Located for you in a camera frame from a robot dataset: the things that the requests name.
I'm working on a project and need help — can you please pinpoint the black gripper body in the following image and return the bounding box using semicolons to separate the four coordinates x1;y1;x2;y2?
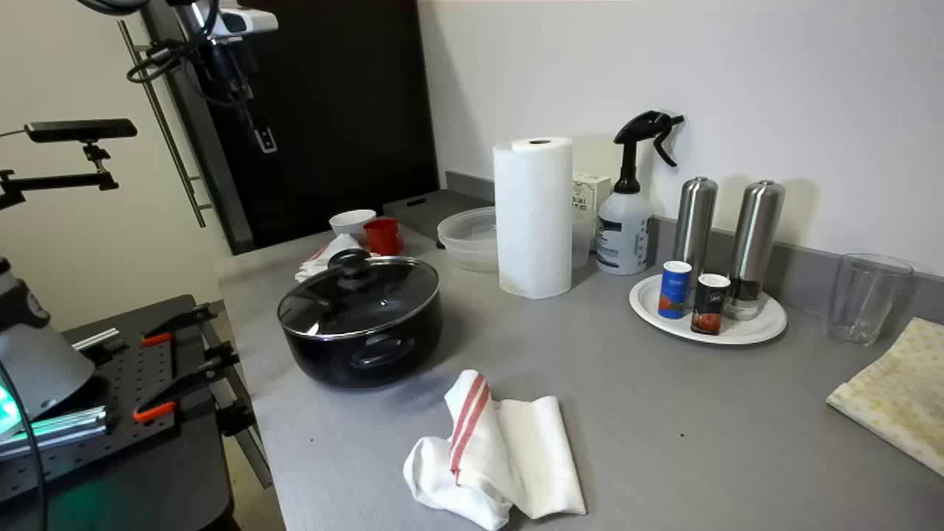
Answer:
201;35;264;113

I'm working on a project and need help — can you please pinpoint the glass lid with black knob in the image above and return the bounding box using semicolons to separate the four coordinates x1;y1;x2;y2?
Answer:
277;249;443;342

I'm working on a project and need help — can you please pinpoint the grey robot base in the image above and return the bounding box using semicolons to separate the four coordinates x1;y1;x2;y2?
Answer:
0;258;97;425

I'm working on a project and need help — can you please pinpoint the black cooking pot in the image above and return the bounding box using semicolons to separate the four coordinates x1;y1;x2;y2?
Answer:
274;258;446;391

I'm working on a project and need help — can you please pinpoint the small white bowl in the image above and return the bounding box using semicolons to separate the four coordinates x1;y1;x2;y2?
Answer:
326;206;379;243

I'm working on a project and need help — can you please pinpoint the plain white cloth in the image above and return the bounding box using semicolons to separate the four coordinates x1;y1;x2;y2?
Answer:
291;231;410;286

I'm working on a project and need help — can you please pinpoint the red cup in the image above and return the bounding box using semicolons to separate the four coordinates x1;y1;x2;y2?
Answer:
361;215;403;259

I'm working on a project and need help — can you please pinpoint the clear plastic container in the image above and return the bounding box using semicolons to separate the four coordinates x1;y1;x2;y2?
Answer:
432;205;502;276

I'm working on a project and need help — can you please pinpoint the white paper towel roll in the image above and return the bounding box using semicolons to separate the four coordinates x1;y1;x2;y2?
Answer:
490;134;578;302

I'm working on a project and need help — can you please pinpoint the black perforated mounting board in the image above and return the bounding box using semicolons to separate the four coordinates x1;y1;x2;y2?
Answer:
0;292;260;531

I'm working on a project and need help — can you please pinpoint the silver bar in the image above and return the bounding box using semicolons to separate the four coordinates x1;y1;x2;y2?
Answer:
0;405;112;454

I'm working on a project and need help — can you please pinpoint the spray bottle with black trigger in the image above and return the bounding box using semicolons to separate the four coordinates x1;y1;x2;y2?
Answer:
590;109;686;277

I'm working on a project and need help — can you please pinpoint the white towel with red stripe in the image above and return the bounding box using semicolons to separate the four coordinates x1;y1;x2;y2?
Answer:
400;367;590;531

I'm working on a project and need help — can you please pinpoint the blue spice jar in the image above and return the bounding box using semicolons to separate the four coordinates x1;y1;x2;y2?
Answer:
655;258;695;323

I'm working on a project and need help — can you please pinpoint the short steel grinder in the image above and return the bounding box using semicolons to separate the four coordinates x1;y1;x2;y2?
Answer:
670;174;720;283

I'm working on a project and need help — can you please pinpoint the red spice jar black lid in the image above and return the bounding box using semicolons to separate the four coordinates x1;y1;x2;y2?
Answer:
689;271;735;339

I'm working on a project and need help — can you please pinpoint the tall steel grinder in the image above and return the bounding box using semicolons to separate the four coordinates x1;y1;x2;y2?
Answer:
729;177;788;318

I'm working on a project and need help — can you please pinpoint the white round plate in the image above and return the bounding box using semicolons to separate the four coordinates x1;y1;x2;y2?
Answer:
626;271;791;348

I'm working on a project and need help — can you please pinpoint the clear drinking glass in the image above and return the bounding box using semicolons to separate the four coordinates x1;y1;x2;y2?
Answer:
826;252;919;348

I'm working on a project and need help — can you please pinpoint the cream patterned cloth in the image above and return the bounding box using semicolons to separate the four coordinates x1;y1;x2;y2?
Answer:
823;317;944;482

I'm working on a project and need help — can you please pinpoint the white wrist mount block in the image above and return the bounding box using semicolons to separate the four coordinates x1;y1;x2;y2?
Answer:
214;6;282;43

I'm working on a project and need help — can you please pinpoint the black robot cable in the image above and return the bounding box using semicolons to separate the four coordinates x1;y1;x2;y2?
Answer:
124;0;223;87

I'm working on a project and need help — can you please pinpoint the black bar camera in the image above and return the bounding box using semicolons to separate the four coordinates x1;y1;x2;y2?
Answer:
24;115;140;147

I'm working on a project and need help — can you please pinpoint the small orange handled clamp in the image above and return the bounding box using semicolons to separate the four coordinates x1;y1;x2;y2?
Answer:
139;299;226;351

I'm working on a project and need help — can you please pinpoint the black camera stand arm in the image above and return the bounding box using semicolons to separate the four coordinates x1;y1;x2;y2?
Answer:
0;143;120;214

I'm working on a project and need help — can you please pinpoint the large orange handled clamp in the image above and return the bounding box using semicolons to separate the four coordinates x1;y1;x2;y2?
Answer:
130;339;242;427

